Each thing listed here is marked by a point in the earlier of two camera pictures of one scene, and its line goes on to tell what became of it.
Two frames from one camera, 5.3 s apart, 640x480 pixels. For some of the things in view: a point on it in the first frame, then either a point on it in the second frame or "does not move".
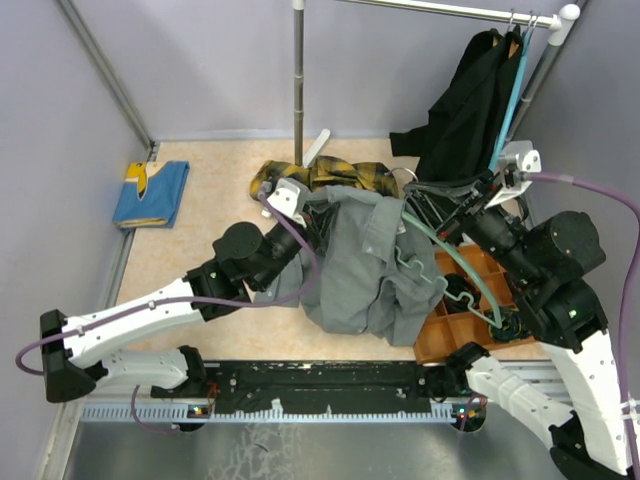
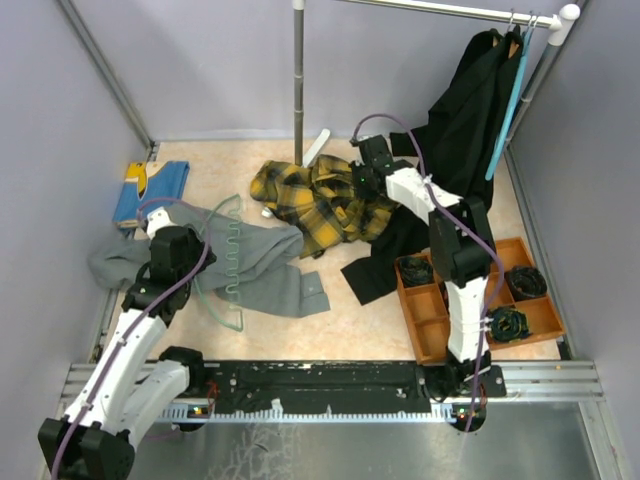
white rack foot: [314, 147] does not move
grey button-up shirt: [378, 274] to [254, 269]
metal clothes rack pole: [299, 80] does not move
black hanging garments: [466, 121] does not move
